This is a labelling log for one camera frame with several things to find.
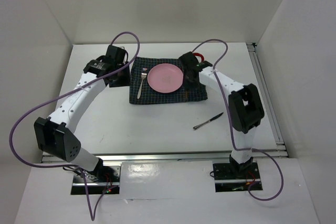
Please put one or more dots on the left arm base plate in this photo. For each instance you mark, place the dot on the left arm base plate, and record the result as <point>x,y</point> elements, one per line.
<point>96,186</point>

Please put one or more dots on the steel knife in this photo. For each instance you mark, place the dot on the steel knife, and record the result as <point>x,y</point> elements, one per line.
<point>208,121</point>

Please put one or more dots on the wooden spoon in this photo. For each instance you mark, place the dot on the wooden spoon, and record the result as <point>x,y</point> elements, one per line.
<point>186,94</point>

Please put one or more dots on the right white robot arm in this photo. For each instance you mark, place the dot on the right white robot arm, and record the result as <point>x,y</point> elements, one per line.
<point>243,106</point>

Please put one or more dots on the aluminium front rail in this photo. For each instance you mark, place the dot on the aluminium front rail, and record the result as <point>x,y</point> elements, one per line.
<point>164,156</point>

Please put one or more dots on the red mug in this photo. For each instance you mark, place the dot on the red mug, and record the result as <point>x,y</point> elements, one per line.
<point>199,55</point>

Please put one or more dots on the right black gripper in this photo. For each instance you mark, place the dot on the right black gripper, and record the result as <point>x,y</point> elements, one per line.
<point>188,84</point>

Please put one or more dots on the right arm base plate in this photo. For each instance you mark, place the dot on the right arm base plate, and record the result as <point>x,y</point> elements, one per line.
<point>227,181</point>

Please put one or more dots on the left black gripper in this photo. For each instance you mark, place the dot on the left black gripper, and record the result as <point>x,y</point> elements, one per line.
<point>126,80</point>

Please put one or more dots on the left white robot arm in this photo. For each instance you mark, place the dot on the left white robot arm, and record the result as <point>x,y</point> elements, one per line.
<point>56,134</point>

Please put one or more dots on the pink plate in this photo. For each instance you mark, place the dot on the pink plate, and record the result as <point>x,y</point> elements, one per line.
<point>165,78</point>

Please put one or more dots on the steel fork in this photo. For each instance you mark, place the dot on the steel fork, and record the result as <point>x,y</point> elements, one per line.
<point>143,77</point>

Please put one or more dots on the dark checked cloth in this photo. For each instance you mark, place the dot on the dark checked cloth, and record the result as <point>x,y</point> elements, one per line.
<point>151,97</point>

